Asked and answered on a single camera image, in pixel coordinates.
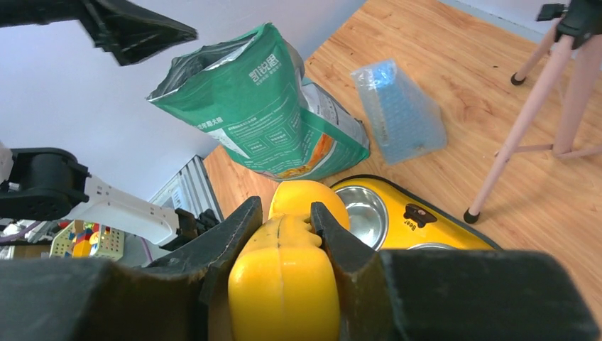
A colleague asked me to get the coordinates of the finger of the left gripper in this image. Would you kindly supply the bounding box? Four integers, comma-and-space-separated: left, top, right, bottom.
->
1, 0, 198, 66

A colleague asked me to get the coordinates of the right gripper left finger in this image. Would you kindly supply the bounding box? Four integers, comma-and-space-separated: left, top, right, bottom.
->
1, 196, 263, 340

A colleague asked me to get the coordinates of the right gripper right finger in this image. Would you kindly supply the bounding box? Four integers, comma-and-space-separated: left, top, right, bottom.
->
310, 202, 601, 340

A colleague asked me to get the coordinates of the yellow plastic scoop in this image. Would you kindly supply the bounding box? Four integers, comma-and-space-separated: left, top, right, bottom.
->
228, 180, 350, 340

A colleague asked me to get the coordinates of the green pet food bag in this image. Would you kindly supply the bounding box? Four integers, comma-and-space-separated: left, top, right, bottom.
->
148, 23, 370, 181

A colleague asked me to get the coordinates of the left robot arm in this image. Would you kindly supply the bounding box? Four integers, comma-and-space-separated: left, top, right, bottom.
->
1, 1, 218, 251

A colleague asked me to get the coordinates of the yellow double pet bowl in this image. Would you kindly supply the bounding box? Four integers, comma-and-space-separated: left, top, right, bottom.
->
331, 175, 501, 251

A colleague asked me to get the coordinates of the blue wrapped package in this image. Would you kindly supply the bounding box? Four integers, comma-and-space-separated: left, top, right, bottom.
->
351, 59, 448, 165

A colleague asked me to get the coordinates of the pink music stand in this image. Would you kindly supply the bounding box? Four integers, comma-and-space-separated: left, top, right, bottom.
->
464, 1, 601, 224

